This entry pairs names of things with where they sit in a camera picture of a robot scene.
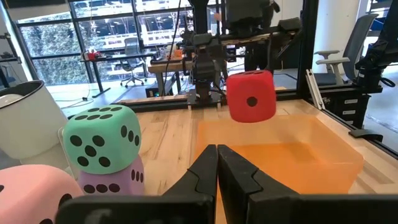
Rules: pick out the orange plastic tray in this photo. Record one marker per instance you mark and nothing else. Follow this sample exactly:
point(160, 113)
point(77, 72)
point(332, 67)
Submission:
point(311, 168)

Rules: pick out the black spare robot arm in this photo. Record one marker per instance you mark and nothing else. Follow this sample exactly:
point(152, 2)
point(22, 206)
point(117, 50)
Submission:
point(373, 62)

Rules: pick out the small orange box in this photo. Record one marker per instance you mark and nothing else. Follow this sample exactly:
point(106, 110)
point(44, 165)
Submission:
point(178, 53)

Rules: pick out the purple foam die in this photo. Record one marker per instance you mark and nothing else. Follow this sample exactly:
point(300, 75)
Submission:
point(99, 177)

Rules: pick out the green foam die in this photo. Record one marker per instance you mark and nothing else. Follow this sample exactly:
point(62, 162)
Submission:
point(115, 149)

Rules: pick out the red foam die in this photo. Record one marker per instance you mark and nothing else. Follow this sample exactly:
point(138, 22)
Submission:
point(242, 90)

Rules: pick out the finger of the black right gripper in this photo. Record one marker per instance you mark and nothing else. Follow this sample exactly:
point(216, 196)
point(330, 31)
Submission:
point(205, 40)
point(289, 25)

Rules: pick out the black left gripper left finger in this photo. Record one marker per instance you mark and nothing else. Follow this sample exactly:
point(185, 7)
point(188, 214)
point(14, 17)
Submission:
point(186, 205)

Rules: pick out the black desk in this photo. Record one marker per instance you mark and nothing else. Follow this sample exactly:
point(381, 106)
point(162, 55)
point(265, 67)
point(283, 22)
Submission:
point(124, 57)

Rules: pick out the office chair with white armrests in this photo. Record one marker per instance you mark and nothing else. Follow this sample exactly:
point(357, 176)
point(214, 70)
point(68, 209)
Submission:
point(360, 40)

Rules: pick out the white ball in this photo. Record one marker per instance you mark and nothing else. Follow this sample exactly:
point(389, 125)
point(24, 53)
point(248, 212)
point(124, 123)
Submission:
point(7, 100)

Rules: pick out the pink foam die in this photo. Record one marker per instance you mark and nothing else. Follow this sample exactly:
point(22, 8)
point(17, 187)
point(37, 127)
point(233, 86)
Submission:
point(28, 193)

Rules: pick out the grey office chair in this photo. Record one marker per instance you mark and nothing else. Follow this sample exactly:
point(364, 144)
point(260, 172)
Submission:
point(132, 46)

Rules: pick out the black table clamp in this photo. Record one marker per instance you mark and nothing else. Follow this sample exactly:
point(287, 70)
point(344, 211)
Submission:
point(365, 134)

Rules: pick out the small red object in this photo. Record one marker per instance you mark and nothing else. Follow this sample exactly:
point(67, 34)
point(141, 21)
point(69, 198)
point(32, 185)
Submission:
point(91, 56)

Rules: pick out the white cylinder container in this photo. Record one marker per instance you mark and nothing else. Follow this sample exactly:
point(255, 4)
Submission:
point(31, 130)

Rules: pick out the silver aluminium profile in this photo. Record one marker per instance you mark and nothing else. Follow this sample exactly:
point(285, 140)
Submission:
point(314, 90)

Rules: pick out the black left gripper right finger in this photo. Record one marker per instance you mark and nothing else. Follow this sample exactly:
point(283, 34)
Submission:
point(280, 208)

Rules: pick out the black drawer cabinet with labels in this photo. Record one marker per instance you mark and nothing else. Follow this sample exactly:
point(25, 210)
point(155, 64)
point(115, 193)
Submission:
point(334, 115)

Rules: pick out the wooden workbench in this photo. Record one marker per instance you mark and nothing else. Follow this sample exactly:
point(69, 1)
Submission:
point(168, 67)

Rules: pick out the black computer tower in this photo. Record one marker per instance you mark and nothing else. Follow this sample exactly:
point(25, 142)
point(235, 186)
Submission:
point(155, 90)

